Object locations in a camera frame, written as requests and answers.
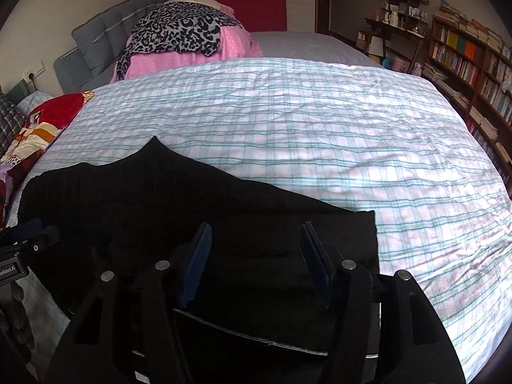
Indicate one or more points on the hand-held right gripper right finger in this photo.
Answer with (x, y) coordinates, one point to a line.
(316, 264)

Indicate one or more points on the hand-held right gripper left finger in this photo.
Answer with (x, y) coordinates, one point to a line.
(198, 264)

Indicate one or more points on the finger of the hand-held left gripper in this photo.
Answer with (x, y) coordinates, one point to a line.
(24, 228)
(42, 240)

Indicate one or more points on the black pants with silver stripe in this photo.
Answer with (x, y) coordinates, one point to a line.
(180, 200)

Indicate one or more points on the red patterned quilt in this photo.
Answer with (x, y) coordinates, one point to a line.
(44, 128)

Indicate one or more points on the dark plaid pillow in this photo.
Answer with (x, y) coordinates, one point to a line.
(10, 122)

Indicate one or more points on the light blue pillow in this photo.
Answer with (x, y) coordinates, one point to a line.
(36, 102)

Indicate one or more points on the white plaid blanket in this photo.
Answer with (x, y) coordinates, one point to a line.
(320, 128)

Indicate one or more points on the grey padded headboard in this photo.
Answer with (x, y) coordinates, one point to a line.
(92, 44)

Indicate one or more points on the blue plastic stool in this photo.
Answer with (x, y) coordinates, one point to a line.
(387, 63)

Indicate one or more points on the grey bed sheet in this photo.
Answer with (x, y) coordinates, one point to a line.
(312, 48)

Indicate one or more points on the pink folded blanket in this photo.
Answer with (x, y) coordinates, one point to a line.
(236, 44)

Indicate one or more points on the white box under desk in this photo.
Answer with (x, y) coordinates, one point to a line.
(376, 46)

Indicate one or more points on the leopard print cloth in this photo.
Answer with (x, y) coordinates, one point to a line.
(180, 28)

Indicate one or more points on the wooden bookshelf with books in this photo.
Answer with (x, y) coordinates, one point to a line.
(480, 80)

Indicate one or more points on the dark wooden desk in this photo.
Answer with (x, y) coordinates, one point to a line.
(396, 30)

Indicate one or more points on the white wardrobe door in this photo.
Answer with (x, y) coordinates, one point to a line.
(300, 8)

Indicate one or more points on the cream folded cloth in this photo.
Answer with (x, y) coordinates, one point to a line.
(206, 2)

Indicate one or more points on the dark wooden door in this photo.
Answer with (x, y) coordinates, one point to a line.
(324, 0)

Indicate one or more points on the small wooden desk shelf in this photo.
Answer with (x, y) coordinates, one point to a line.
(404, 8)

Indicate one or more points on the stack of books atop bookshelf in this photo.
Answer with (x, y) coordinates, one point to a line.
(468, 24)

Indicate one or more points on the white wall outlet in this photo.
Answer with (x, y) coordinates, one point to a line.
(35, 69)

